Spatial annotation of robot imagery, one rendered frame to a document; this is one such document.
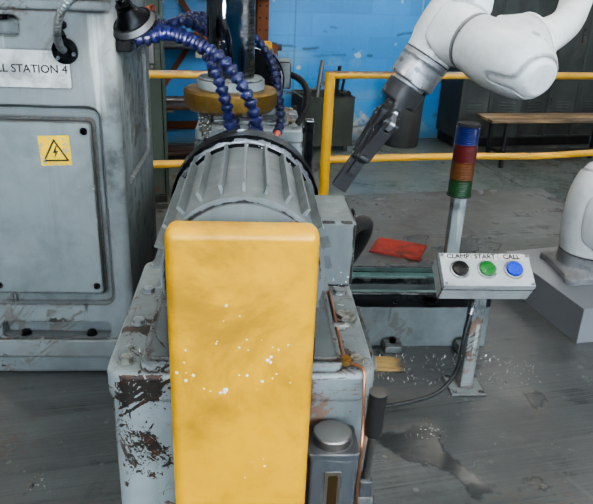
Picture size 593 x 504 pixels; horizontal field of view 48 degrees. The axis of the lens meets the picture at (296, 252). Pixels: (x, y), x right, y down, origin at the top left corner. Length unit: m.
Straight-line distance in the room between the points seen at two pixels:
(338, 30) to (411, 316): 5.32
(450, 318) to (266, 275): 0.95
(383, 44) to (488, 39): 5.62
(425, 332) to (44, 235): 0.80
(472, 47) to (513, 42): 0.07
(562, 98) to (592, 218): 5.63
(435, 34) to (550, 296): 0.74
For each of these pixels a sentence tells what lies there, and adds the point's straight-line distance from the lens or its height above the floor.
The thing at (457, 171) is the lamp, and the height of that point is 1.10.
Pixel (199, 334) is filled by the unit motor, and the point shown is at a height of 1.25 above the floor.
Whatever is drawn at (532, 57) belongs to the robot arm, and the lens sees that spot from 1.12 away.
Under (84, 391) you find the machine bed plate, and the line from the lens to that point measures 1.34.
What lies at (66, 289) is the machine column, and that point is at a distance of 1.30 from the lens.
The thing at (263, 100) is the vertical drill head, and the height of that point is 1.32.
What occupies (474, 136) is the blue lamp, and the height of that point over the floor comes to 1.19.
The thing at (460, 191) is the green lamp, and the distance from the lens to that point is 1.74.
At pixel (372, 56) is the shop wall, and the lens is 6.73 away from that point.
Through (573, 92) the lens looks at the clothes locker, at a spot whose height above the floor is 0.55.
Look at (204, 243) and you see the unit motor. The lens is 0.55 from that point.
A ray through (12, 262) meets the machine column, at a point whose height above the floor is 1.04.
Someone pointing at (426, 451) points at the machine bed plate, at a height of 0.80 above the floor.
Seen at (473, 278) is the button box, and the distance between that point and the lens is 1.22.
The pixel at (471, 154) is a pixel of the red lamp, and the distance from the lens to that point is 1.72.
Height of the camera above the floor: 1.55
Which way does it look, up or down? 23 degrees down
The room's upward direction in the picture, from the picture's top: 2 degrees clockwise
